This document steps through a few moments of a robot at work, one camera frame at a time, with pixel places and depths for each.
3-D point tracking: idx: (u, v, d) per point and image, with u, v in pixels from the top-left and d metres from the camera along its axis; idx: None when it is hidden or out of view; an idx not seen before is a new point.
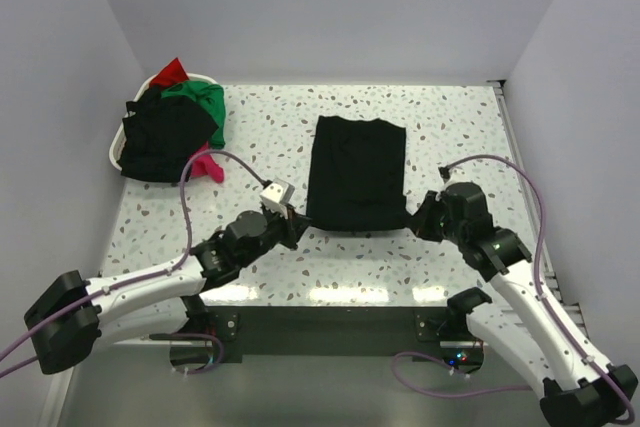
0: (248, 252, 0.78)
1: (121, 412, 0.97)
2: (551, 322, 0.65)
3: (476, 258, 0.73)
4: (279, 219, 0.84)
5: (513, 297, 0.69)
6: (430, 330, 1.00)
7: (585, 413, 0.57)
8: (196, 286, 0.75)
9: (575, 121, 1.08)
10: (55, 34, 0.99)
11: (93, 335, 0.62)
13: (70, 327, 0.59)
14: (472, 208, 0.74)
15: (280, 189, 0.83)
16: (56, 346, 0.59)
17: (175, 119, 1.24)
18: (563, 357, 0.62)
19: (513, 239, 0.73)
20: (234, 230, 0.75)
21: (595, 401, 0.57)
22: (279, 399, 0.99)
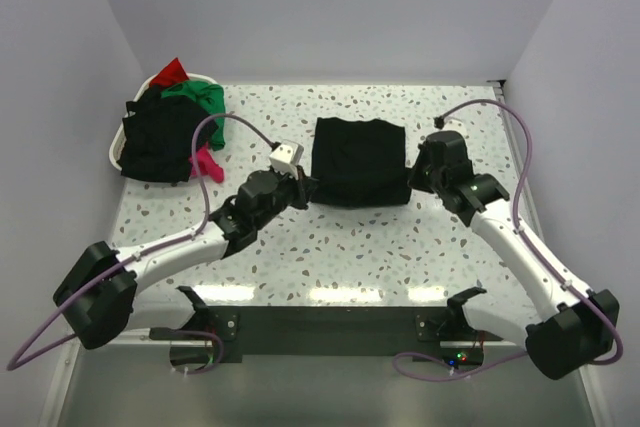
0: (262, 213, 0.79)
1: (117, 414, 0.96)
2: (532, 256, 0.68)
3: (455, 202, 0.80)
4: (289, 180, 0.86)
5: (495, 235, 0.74)
6: (430, 330, 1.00)
7: (564, 336, 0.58)
8: (218, 251, 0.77)
9: (575, 122, 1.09)
10: (55, 35, 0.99)
11: (129, 300, 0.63)
13: (108, 292, 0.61)
14: (451, 154, 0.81)
15: (290, 150, 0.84)
16: (97, 314, 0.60)
17: (175, 120, 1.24)
18: (542, 285, 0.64)
19: (489, 181, 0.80)
20: (248, 191, 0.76)
21: (574, 323, 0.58)
22: (280, 397, 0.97)
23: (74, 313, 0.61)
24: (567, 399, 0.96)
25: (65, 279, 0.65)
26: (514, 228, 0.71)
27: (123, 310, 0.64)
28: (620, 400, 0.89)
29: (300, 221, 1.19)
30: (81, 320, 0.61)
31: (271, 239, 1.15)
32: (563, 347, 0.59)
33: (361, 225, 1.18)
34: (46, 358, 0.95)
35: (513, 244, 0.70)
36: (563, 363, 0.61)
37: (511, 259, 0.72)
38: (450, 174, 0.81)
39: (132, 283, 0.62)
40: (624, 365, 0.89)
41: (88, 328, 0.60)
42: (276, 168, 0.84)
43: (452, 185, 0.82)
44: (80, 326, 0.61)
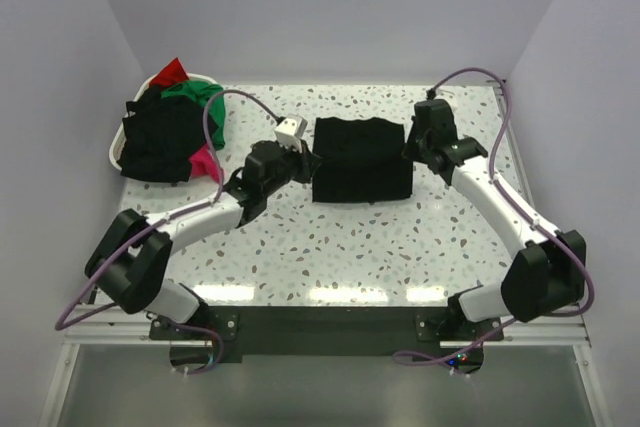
0: (269, 182, 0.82)
1: (118, 414, 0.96)
2: (501, 202, 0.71)
3: (437, 161, 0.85)
4: (292, 154, 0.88)
5: (470, 186, 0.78)
6: (430, 330, 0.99)
7: (531, 269, 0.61)
8: (236, 219, 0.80)
9: (574, 121, 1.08)
10: (54, 36, 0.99)
11: (165, 262, 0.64)
13: (144, 252, 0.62)
14: (436, 116, 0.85)
15: (294, 124, 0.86)
16: (135, 276, 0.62)
17: (175, 120, 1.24)
18: (513, 226, 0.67)
19: (472, 141, 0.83)
20: (256, 161, 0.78)
21: (542, 257, 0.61)
22: (280, 397, 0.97)
23: (112, 279, 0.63)
24: (566, 399, 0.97)
25: (96, 248, 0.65)
26: (489, 178, 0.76)
27: (160, 272, 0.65)
28: (619, 400, 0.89)
29: (300, 221, 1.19)
30: (120, 285, 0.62)
31: (271, 239, 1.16)
32: (533, 284, 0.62)
33: (361, 225, 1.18)
34: (46, 357, 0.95)
35: (485, 193, 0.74)
36: (530, 304, 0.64)
37: (486, 210, 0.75)
38: (435, 136, 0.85)
39: (167, 242, 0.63)
40: (623, 365, 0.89)
41: (128, 291, 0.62)
42: (280, 142, 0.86)
43: (436, 146, 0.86)
44: (119, 290, 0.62)
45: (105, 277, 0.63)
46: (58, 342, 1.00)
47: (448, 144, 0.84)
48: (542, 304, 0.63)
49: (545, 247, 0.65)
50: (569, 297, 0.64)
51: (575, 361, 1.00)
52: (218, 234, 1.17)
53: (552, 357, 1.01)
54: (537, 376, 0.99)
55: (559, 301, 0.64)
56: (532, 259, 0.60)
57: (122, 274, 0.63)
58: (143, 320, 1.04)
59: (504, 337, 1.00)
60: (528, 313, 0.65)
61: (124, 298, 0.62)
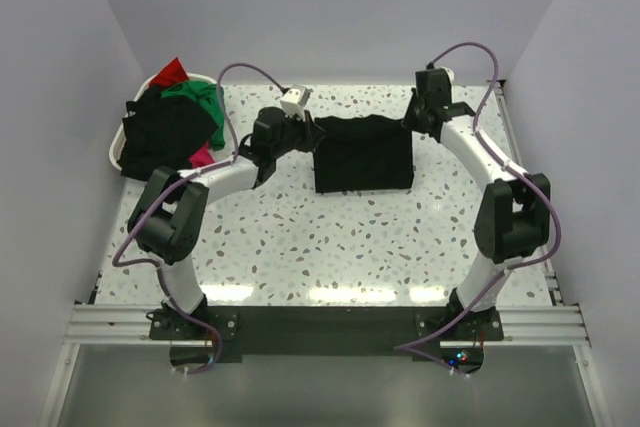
0: (276, 146, 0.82)
1: (118, 413, 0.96)
2: (483, 150, 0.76)
3: (429, 120, 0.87)
4: (296, 123, 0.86)
5: (455, 140, 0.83)
6: (429, 330, 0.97)
7: (497, 202, 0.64)
8: (252, 180, 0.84)
9: (574, 122, 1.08)
10: (55, 37, 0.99)
11: (203, 208, 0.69)
13: (186, 199, 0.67)
14: (434, 80, 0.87)
15: (298, 93, 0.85)
16: (180, 220, 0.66)
17: (175, 120, 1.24)
18: (487, 169, 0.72)
19: (462, 103, 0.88)
20: (264, 123, 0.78)
21: (507, 192, 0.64)
22: (280, 396, 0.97)
23: (154, 229, 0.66)
24: (566, 399, 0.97)
25: (137, 203, 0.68)
26: (472, 130, 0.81)
27: (197, 220, 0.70)
28: (619, 400, 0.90)
29: (300, 221, 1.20)
30: (164, 232, 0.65)
31: (271, 239, 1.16)
32: (501, 219, 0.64)
33: (361, 225, 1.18)
34: (46, 358, 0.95)
35: (468, 144, 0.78)
36: (496, 238, 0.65)
37: (467, 159, 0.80)
38: (431, 98, 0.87)
39: (204, 188, 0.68)
40: (623, 365, 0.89)
41: (174, 235, 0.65)
42: (284, 111, 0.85)
43: (430, 107, 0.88)
44: (164, 237, 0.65)
45: (147, 229, 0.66)
46: (58, 342, 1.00)
47: (441, 104, 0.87)
48: (507, 239, 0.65)
49: (515, 187, 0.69)
50: (533, 237, 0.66)
51: (575, 361, 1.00)
52: (217, 234, 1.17)
53: (552, 357, 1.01)
54: (537, 376, 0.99)
55: (523, 240, 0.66)
56: (503, 192, 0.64)
57: (165, 222, 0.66)
58: (143, 320, 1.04)
59: (504, 337, 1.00)
60: (494, 248, 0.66)
61: (171, 244, 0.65)
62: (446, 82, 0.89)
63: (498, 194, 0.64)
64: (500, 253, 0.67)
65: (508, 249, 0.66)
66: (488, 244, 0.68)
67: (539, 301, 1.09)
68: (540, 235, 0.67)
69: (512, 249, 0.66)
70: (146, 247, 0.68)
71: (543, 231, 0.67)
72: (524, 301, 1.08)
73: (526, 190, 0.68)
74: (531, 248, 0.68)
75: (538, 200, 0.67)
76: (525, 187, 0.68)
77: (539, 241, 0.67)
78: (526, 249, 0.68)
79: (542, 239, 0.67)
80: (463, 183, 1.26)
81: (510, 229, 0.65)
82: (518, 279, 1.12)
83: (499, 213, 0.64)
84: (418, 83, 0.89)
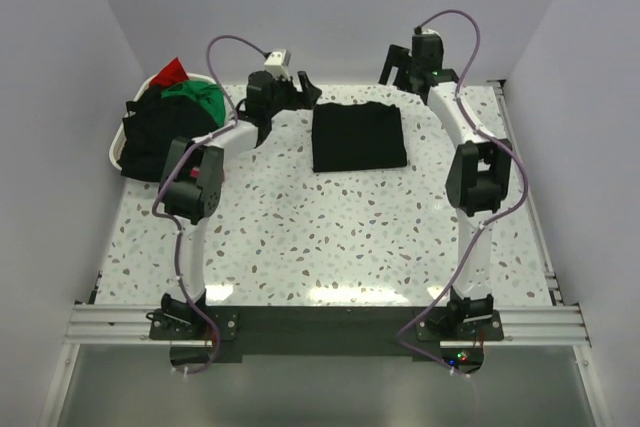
0: (269, 106, 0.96)
1: (118, 413, 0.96)
2: (458, 112, 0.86)
3: (418, 84, 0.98)
4: (282, 82, 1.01)
5: (438, 103, 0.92)
6: (430, 329, 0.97)
7: (465, 161, 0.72)
8: (253, 143, 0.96)
9: (574, 120, 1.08)
10: (55, 38, 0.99)
11: (221, 168, 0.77)
13: (207, 160, 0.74)
14: (426, 46, 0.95)
15: (280, 55, 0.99)
16: (205, 180, 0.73)
17: (175, 120, 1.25)
18: (460, 131, 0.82)
19: (450, 70, 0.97)
20: (256, 86, 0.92)
21: (473, 152, 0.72)
22: (281, 397, 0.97)
23: (181, 190, 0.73)
24: (567, 400, 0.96)
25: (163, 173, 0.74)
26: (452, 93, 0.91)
27: (218, 179, 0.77)
28: (620, 400, 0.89)
29: (300, 221, 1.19)
30: (192, 192, 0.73)
31: (271, 239, 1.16)
32: (466, 175, 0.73)
33: (361, 225, 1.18)
34: (46, 357, 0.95)
35: (446, 103, 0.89)
36: (461, 190, 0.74)
37: (446, 121, 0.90)
38: (423, 63, 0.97)
39: (219, 149, 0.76)
40: (623, 365, 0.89)
41: (202, 193, 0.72)
42: (271, 73, 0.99)
43: (420, 71, 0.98)
44: (193, 196, 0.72)
45: (177, 193, 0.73)
46: (58, 342, 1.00)
47: (430, 69, 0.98)
48: (472, 192, 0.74)
49: (484, 148, 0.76)
50: (495, 192, 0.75)
51: (575, 361, 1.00)
52: (217, 234, 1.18)
53: (553, 358, 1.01)
54: (538, 376, 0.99)
55: (487, 194, 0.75)
56: (470, 152, 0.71)
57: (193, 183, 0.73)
58: (144, 320, 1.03)
59: (504, 337, 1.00)
60: (460, 199, 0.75)
61: (201, 201, 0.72)
62: (439, 47, 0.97)
63: (465, 154, 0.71)
64: (465, 204, 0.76)
65: (472, 201, 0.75)
66: (455, 196, 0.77)
67: (540, 301, 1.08)
68: (502, 191, 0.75)
69: (477, 201, 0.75)
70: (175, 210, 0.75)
71: (504, 187, 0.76)
72: (525, 301, 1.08)
73: (494, 151, 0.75)
74: (496, 201, 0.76)
75: (503, 159, 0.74)
76: (492, 148, 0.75)
77: (501, 196, 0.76)
78: (490, 202, 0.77)
79: (503, 194, 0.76)
80: None
81: (474, 184, 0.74)
82: (518, 279, 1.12)
83: (465, 171, 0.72)
84: (413, 46, 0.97)
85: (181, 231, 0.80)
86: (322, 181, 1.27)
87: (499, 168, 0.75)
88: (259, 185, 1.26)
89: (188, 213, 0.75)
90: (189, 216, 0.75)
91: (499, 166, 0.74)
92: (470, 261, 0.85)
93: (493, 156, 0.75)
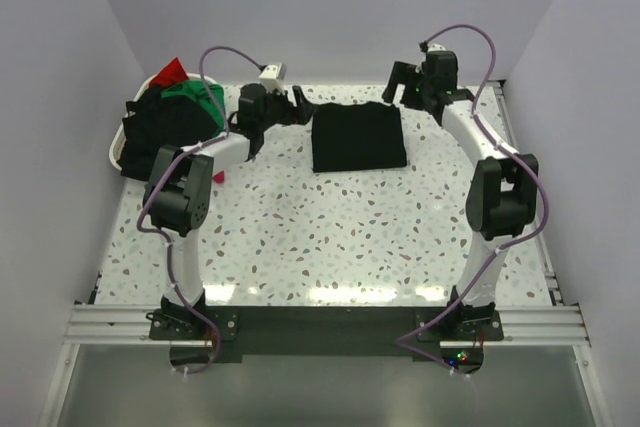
0: (262, 120, 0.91)
1: (118, 413, 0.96)
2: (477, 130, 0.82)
3: (433, 104, 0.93)
4: (276, 96, 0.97)
5: (454, 122, 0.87)
6: (431, 330, 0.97)
7: (489, 178, 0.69)
8: (245, 155, 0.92)
9: (574, 121, 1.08)
10: (55, 38, 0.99)
11: (210, 178, 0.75)
13: (194, 170, 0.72)
14: (442, 65, 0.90)
15: (275, 69, 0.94)
16: (192, 191, 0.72)
17: (174, 120, 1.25)
18: (480, 148, 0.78)
19: (464, 89, 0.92)
20: (248, 98, 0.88)
21: (498, 169, 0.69)
22: (280, 397, 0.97)
23: (168, 201, 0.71)
24: (567, 399, 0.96)
25: (150, 182, 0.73)
26: (470, 111, 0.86)
27: (207, 188, 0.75)
28: (620, 400, 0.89)
29: (300, 221, 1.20)
30: (179, 203, 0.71)
31: (271, 239, 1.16)
32: (489, 194, 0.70)
33: (361, 225, 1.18)
34: (46, 357, 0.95)
35: (464, 122, 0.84)
36: (483, 212, 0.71)
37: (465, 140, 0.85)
38: (438, 82, 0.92)
39: (209, 158, 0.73)
40: (623, 366, 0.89)
41: (189, 204, 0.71)
42: (266, 86, 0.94)
43: (435, 90, 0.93)
44: (180, 208, 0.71)
45: (164, 203, 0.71)
46: (58, 341, 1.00)
47: (445, 88, 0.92)
48: (494, 213, 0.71)
49: (506, 165, 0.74)
50: (519, 213, 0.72)
51: (575, 361, 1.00)
52: (218, 234, 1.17)
53: (553, 357, 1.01)
54: (538, 376, 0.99)
55: (510, 215, 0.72)
56: (492, 168, 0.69)
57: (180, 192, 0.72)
58: (144, 320, 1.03)
59: (504, 337, 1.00)
60: (481, 222, 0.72)
61: (188, 212, 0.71)
62: (454, 66, 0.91)
63: (488, 168, 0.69)
64: (487, 227, 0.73)
65: (494, 224, 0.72)
66: (477, 218, 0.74)
67: (539, 301, 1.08)
68: (527, 212, 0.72)
69: (499, 224, 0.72)
70: (164, 219, 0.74)
71: (530, 209, 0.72)
72: (524, 301, 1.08)
73: (517, 169, 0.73)
74: (521, 224, 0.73)
75: (527, 178, 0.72)
76: (515, 166, 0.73)
77: (525, 218, 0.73)
78: (514, 225, 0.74)
79: (528, 216, 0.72)
80: (463, 183, 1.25)
81: (498, 204, 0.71)
82: (518, 279, 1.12)
83: (488, 189, 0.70)
84: (426, 65, 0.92)
85: (171, 242, 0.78)
86: (322, 181, 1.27)
87: (522, 187, 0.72)
88: (259, 185, 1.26)
89: (176, 225, 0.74)
90: (178, 228, 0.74)
91: (522, 184, 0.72)
92: (483, 277, 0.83)
93: (517, 174, 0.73)
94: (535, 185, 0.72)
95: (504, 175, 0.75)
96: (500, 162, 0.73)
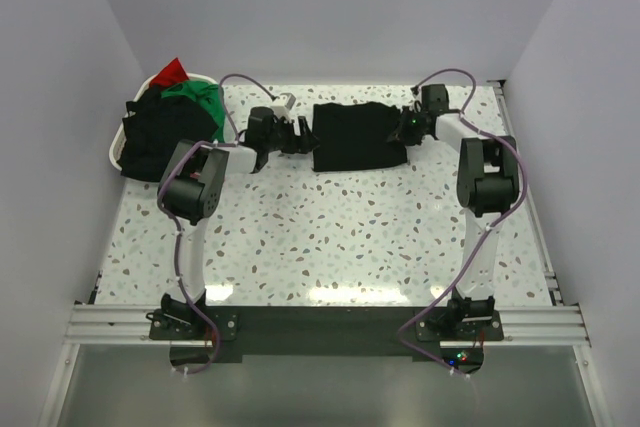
0: (267, 138, 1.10)
1: (118, 413, 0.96)
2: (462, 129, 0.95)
3: (428, 121, 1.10)
4: (284, 124, 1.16)
5: (444, 128, 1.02)
6: (431, 329, 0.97)
7: (472, 155, 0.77)
8: (251, 164, 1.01)
9: (575, 120, 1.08)
10: (54, 38, 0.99)
11: (224, 170, 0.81)
13: (211, 161, 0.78)
14: (431, 93, 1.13)
15: (285, 99, 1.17)
16: (207, 179, 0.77)
17: (175, 119, 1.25)
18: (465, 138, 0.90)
19: (454, 111, 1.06)
20: (257, 118, 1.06)
21: (479, 148, 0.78)
22: (281, 397, 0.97)
23: (181, 190, 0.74)
24: (567, 400, 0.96)
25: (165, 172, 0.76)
26: (458, 118, 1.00)
27: (220, 182, 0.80)
28: (620, 400, 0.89)
29: (300, 221, 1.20)
30: (192, 191, 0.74)
31: (271, 239, 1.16)
32: (478, 170, 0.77)
33: (361, 225, 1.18)
34: (47, 356, 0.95)
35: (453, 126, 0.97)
36: (471, 186, 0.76)
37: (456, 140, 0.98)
38: (432, 105, 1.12)
39: (224, 152, 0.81)
40: (623, 365, 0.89)
41: (203, 192, 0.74)
42: (275, 111, 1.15)
43: (430, 109, 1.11)
44: (194, 195, 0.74)
45: (175, 191, 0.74)
46: (58, 342, 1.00)
47: (439, 109, 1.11)
48: (481, 188, 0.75)
49: (489, 144, 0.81)
50: (504, 190, 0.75)
51: (575, 360, 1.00)
52: (218, 234, 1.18)
53: (553, 358, 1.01)
54: (538, 376, 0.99)
55: (496, 192, 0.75)
56: (475, 146, 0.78)
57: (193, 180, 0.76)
58: (144, 320, 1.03)
59: (504, 337, 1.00)
60: (469, 197, 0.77)
61: (202, 199, 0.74)
62: (445, 96, 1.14)
63: (469, 145, 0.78)
64: (475, 204, 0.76)
65: (482, 200, 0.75)
66: (465, 195, 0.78)
67: (540, 301, 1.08)
68: (512, 190, 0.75)
69: (487, 200, 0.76)
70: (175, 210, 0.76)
71: (514, 186, 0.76)
72: (524, 301, 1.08)
73: (499, 151, 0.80)
74: (509, 203, 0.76)
75: (508, 156, 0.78)
76: (498, 149, 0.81)
77: (511, 196, 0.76)
78: (501, 204, 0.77)
79: (514, 194, 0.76)
80: None
81: (483, 180, 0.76)
82: (518, 279, 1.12)
83: (472, 163, 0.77)
84: (422, 95, 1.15)
85: (181, 232, 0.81)
86: (322, 181, 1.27)
87: (505, 166, 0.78)
88: (258, 185, 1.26)
89: (188, 214, 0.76)
90: (189, 217, 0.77)
91: (505, 163, 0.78)
92: (477, 261, 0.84)
93: (499, 154, 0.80)
94: (517, 163, 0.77)
95: (490, 160, 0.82)
96: (484, 142, 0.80)
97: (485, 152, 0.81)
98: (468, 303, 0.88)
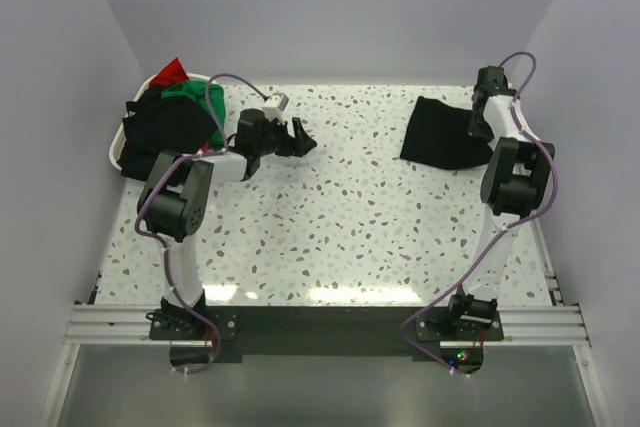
0: (258, 141, 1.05)
1: (118, 413, 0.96)
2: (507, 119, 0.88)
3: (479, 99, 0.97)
4: (277, 126, 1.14)
5: (494, 112, 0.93)
6: (431, 329, 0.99)
7: (506, 155, 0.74)
8: (241, 173, 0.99)
9: (575, 120, 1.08)
10: (54, 37, 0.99)
11: (207, 183, 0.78)
13: (193, 174, 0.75)
14: (488, 73, 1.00)
15: (278, 99, 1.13)
16: (190, 193, 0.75)
17: (175, 120, 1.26)
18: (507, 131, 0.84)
19: (513, 90, 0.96)
20: (247, 122, 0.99)
21: (514, 150, 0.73)
22: (281, 397, 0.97)
23: (164, 205, 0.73)
24: (567, 400, 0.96)
25: (148, 185, 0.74)
26: (511, 103, 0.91)
27: (204, 195, 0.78)
28: (620, 400, 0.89)
29: (300, 221, 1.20)
30: (175, 207, 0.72)
31: (271, 239, 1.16)
32: (506, 170, 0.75)
33: (361, 225, 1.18)
34: (46, 357, 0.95)
35: (501, 113, 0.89)
36: (493, 184, 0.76)
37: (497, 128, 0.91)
38: (486, 84, 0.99)
39: (208, 164, 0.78)
40: (623, 365, 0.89)
41: (185, 209, 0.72)
42: (267, 113, 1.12)
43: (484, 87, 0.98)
44: (176, 212, 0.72)
45: (158, 207, 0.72)
46: (58, 342, 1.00)
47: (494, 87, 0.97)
48: (503, 189, 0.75)
49: (528, 148, 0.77)
50: (528, 196, 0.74)
51: (575, 360, 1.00)
52: (218, 234, 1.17)
53: (553, 357, 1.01)
54: (538, 376, 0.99)
55: (518, 196, 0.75)
56: (511, 147, 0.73)
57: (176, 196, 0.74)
58: (144, 320, 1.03)
59: (504, 337, 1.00)
60: (490, 193, 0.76)
61: (183, 217, 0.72)
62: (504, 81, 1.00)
63: (505, 145, 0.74)
64: (494, 200, 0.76)
65: (502, 200, 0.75)
66: (487, 191, 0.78)
67: (539, 301, 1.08)
68: (536, 197, 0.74)
69: (508, 200, 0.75)
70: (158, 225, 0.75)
71: (539, 195, 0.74)
72: (524, 301, 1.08)
73: (536, 155, 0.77)
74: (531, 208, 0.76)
75: (542, 164, 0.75)
76: (535, 153, 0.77)
77: (533, 203, 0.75)
78: (521, 207, 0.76)
79: (537, 202, 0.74)
80: (462, 183, 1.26)
81: (508, 182, 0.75)
82: (518, 279, 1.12)
83: (501, 164, 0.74)
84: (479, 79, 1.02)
85: (168, 247, 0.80)
86: (322, 181, 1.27)
87: (536, 172, 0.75)
88: (258, 185, 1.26)
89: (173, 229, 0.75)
90: (173, 232, 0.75)
91: (537, 170, 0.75)
92: (485, 261, 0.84)
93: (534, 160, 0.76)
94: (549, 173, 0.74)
95: (523, 161, 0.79)
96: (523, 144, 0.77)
97: (521, 154, 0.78)
98: (468, 303, 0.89)
